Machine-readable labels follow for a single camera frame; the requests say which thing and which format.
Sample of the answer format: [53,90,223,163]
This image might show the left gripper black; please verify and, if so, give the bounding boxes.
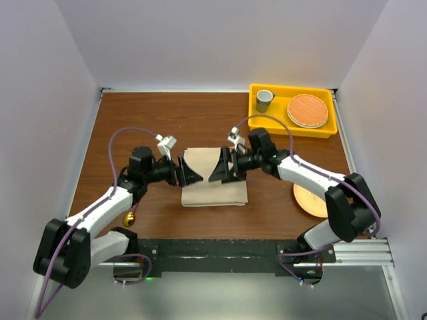
[143,153,202,187]

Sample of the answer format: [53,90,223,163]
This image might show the beige cloth napkin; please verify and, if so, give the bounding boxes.
[181,147,248,207]

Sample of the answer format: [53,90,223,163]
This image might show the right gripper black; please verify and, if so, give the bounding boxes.
[209,145,263,184]

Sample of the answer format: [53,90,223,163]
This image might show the golden round plate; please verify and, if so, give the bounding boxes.
[293,184,328,219]

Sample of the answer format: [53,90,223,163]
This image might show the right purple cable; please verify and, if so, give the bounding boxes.
[233,114,382,237]

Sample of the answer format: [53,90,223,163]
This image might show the orange woven coaster plate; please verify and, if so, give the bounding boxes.
[286,94,329,128]

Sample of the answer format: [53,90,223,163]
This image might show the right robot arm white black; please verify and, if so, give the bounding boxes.
[209,127,381,262]

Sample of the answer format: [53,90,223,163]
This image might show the aluminium frame rail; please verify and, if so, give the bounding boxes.
[33,238,394,319]

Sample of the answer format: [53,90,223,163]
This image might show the gold purple spoon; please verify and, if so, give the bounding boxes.
[122,202,139,228]

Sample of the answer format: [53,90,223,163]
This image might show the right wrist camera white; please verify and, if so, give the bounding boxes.
[228,127,246,153]

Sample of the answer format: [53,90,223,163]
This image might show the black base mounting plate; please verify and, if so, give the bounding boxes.
[99,237,334,288]

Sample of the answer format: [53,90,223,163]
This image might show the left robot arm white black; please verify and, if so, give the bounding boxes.
[33,146,203,289]

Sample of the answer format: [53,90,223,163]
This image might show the grey ceramic mug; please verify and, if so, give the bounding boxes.
[256,89,276,113]

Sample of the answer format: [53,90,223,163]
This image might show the yellow plastic tray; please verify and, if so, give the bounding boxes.
[248,83,338,139]

